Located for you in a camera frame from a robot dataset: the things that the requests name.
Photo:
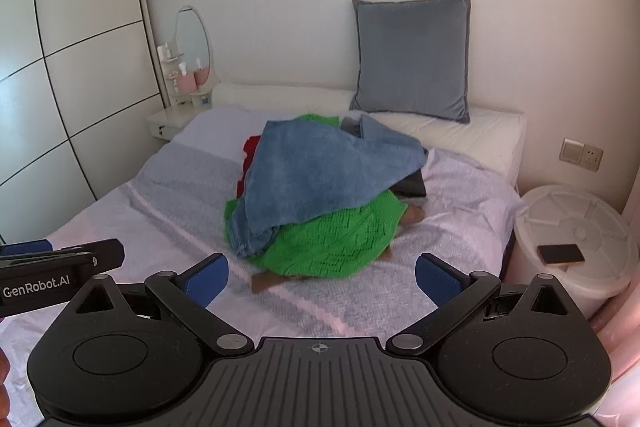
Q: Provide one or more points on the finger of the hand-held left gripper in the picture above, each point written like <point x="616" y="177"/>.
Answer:
<point x="107" y="254"/>
<point x="25" y="247"/>

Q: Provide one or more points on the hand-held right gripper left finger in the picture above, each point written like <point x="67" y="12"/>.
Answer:
<point x="205" y="282"/>

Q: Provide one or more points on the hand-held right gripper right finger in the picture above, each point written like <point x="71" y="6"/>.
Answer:
<point x="440" y="279"/>

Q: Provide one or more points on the blue denim jeans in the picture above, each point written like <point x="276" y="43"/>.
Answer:
<point x="325" y="167"/>

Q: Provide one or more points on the tan garment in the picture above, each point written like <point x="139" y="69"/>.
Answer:
<point x="265" y="282"/>

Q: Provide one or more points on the dark grey garment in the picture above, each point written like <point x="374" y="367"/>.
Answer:
<point x="410" y="187"/>

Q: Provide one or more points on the white round lidded bin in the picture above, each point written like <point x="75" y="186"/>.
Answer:
<point x="550" y="297"/>

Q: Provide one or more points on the green knit sweater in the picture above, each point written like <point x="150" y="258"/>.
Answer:
<point x="330" y="247"/>

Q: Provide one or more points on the black phone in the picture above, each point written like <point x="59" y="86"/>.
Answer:
<point x="560" y="253"/>

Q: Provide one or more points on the red garment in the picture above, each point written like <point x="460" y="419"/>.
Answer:
<point x="250" y="152"/>

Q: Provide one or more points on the white nightstand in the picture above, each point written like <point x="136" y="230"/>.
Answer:
<point x="170" y="119"/>

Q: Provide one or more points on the white long pillow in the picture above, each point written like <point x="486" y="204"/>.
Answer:
<point x="490" y="137"/>

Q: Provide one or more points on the pink cup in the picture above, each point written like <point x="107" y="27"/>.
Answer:
<point x="202" y="77"/>
<point x="186" y="83"/>

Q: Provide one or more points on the white wardrobe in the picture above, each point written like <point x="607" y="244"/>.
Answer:
<point x="85" y="57"/>

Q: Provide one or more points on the white bottle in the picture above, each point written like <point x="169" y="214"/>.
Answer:
<point x="161" y="52"/>

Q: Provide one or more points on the grey square pillow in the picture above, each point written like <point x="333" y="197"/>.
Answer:
<point x="410" y="57"/>

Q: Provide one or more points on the oval vanity mirror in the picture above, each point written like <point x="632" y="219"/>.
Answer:
<point x="192" y="37"/>

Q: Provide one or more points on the wall switch plate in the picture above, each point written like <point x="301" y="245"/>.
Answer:
<point x="571" y="151"/>

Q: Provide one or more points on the wall socket plate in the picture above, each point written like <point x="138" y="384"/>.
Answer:
<point x="592" y="158"/>

